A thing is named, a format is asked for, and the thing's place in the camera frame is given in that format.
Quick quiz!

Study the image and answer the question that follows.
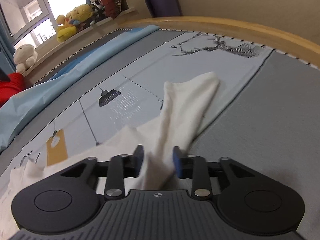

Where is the white long-sleeve shirt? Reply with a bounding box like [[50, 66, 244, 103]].
[[1, 72, 220, 239]]

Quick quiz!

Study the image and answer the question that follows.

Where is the grey patterned bed sheet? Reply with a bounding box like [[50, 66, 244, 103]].
[[1, 28, 319, 239]]

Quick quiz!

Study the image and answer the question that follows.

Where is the light blue blanket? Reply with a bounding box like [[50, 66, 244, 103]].
[[1, 25, 159, 151]]

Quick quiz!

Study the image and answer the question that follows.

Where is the red folded blanket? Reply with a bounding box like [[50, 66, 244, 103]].
[[0, 73, 26, 107]]

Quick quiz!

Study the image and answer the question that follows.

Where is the yellow plush toy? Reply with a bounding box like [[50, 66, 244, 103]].
[[56, 4, 96, 43]]

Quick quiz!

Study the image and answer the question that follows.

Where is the black white panda plush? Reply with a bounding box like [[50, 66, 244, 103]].
[[90, 1, 106, 23]]

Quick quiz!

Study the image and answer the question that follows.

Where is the white plush toy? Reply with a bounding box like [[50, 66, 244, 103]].
[[14, 44, 38, 74]]

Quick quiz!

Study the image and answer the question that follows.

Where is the dark purple mat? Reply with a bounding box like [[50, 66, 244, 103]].
[[144, 0, 182, 18]]

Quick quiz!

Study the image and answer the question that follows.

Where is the blue curtain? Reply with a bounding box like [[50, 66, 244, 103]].
[[1, 9, 16, 72]]

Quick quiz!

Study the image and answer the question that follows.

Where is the wooden bed frame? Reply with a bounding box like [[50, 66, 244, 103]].
[[119, 16, 319, 67]]

